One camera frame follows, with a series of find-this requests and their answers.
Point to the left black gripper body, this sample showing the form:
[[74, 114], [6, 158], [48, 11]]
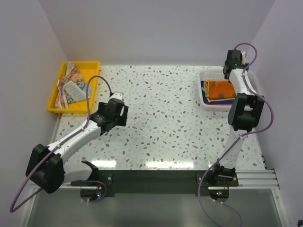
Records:
[[101, 105]]

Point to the orange grey cat towel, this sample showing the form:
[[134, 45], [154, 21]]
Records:
[[219, 91]]

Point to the blue towel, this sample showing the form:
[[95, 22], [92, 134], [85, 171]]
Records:
[[220, 101]]

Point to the white orange patterned towel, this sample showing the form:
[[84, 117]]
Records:
[[71, 87]]

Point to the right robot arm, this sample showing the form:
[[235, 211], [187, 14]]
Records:
[[243, 117]]

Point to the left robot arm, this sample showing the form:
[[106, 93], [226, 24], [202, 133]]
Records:
[[46, 165]]

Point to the white perforated plastic basket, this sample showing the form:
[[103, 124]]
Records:
[[211, 74]]

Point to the yellow plastic bin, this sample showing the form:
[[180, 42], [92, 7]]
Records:
[[88, 69]]

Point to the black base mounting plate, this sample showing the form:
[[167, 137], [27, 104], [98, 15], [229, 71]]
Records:
[[157, 181]]

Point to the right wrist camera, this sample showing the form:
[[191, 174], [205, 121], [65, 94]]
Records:
[[244, 55]]

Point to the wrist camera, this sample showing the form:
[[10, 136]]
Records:
[[118, 95], [244, 55]]

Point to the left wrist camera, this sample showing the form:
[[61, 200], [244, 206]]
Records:
[[118, 95]]

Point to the aluminium extrusion rail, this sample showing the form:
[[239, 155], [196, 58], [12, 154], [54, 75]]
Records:
[[258, 179]]

